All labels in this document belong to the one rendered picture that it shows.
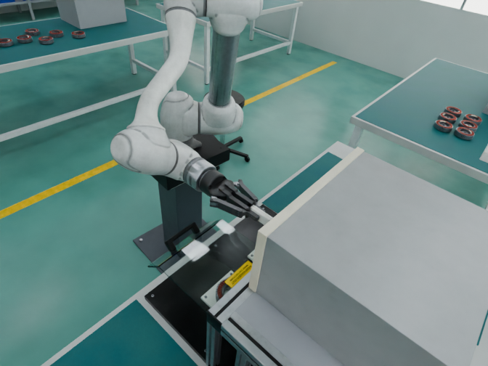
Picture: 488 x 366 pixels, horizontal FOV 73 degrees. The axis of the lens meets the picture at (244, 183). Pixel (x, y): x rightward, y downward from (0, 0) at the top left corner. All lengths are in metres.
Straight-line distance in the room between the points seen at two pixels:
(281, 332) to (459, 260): 0.38
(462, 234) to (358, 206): 0.22
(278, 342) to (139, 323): 0.56
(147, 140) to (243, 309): 0.47
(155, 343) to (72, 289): 1.17
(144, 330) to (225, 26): 1.03
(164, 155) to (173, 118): 0.69
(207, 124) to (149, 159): 0.76
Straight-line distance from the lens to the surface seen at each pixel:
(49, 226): 2.65
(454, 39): 5.39
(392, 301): 0.65
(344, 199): 0.78
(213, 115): 1.55
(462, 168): 2.32
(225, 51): 1.33
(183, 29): 1.15
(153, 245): 2.32
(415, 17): 5.48
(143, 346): 1.17
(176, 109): 1.57
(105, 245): 2.41
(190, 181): 0.97
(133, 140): 0.86
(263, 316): 0.79
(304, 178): 1.73
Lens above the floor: 1.81
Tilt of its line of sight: 41 degrees down
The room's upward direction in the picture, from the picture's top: 6 degrees clockwise
